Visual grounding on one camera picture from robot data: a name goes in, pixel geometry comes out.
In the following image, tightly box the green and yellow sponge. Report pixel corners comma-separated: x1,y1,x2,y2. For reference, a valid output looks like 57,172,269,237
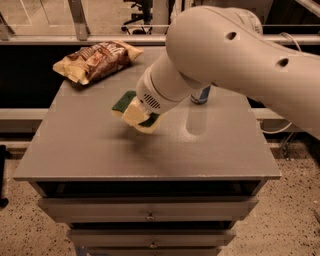
111,91,164,134

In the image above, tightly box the metal railing frame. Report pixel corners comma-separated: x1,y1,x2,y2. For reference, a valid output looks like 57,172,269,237
0,0,320,45

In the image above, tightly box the brown chip bag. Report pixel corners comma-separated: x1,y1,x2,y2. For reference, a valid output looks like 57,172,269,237
53,40,143,85

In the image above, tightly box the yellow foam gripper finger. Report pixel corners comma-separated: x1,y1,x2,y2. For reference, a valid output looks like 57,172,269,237
122,96,150,126

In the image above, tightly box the grey drawer cabinet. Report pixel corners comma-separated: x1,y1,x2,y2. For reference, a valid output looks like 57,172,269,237
14,47,280,256

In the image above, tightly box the black office chair base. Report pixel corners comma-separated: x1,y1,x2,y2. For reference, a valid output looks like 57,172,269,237
121,0,153,35

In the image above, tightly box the blue energy drink can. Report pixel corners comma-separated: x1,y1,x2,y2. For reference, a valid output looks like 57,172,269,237
190,86,211,105

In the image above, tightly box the upper grey drawer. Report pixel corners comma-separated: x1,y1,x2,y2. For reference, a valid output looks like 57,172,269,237
39,196,258,223

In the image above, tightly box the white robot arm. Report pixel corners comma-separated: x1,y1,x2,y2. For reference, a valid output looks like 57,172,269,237
134,6,320,139

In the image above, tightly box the grey drawer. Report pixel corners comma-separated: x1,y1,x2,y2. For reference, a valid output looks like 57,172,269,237
39,196,258,223
68,229,235,249

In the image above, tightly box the lower grey drawer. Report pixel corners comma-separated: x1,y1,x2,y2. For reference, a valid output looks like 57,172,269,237
68,229,235,249

